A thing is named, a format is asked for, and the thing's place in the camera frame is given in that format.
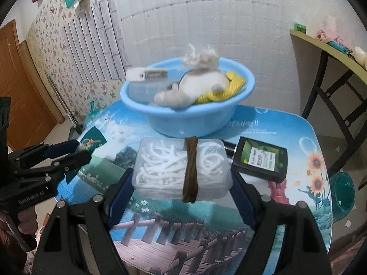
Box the white plush toy yellow mesh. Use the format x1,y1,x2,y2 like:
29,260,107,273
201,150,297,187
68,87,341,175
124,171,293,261
154,63,247,109

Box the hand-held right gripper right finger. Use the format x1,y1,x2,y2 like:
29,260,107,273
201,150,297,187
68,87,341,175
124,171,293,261
231,170,329,275

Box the person's left hand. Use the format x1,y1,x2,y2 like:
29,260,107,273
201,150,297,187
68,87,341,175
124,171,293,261
17,206,38,237

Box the yellow-top table black legs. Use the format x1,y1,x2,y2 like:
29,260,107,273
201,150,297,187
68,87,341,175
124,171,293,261
289,29,367,190

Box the black green flat box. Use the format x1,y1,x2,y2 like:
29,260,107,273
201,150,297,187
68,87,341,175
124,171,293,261
224,136,288,183

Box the long white printed box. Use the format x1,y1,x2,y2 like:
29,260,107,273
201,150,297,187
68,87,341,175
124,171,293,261
126,67,168,83

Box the wooden door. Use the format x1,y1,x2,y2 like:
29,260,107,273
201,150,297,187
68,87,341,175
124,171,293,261
0,19,58,151

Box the white paper roll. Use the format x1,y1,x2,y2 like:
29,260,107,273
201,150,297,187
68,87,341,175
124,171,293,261
325,16,339,32

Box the metal pole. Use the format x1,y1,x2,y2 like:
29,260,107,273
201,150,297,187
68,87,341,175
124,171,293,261
46,73,78,127

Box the teal tube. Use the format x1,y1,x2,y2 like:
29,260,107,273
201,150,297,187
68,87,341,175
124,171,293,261
328,41,349,54

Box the pink cloth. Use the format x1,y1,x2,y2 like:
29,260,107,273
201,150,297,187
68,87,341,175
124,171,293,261
315,27,340,43

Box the green mesh trash bin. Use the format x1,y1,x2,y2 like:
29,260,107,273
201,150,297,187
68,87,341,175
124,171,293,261
328,170,356,222

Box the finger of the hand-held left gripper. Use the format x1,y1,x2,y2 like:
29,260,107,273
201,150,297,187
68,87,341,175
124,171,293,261
17,150,92,184
8,139,81,167

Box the blue plastic basin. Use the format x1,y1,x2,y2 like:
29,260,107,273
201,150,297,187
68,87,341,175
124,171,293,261
120,57,256,138

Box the clear plastic box white picks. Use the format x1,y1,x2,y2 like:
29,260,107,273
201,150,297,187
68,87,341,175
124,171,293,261
132,137,233,202

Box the green net bag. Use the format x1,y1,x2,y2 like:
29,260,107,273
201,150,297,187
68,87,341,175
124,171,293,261
87,102,101,121

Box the brown hair band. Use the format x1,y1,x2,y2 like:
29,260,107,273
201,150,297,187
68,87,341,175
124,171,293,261
183,136,200,203

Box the translucent plastic bag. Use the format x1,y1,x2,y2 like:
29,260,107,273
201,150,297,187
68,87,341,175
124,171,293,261
181,44,220,72

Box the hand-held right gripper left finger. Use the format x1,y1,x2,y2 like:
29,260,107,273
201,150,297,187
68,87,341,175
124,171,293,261
31,168,135,275

